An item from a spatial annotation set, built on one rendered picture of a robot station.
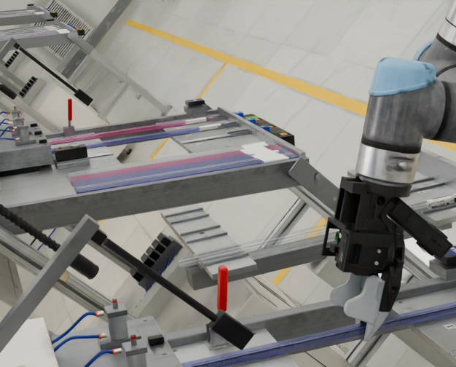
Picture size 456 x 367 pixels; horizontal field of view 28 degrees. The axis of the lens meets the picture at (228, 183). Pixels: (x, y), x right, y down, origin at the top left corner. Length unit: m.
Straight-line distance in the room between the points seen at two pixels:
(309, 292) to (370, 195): 2.02
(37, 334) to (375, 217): 0.44
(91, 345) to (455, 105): 0.53
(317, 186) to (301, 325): 0.80
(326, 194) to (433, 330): 0.87
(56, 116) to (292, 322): 4.35
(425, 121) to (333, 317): 0.33
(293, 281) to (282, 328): 2.00
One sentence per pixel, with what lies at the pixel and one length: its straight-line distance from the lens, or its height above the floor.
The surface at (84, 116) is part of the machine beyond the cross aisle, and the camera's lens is 5.55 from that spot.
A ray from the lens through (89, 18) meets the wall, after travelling 8.63.
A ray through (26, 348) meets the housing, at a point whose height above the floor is 1.26.
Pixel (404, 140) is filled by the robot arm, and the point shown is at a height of 1.06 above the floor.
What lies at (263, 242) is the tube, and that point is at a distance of 1.42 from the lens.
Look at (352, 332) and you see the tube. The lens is 1.22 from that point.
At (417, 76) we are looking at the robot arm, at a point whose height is 1.10.
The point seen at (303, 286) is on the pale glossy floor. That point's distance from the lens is 3.20.
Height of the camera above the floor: 1.60
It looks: 22 degrees down
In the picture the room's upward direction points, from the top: 52 degrees counter-clockwise
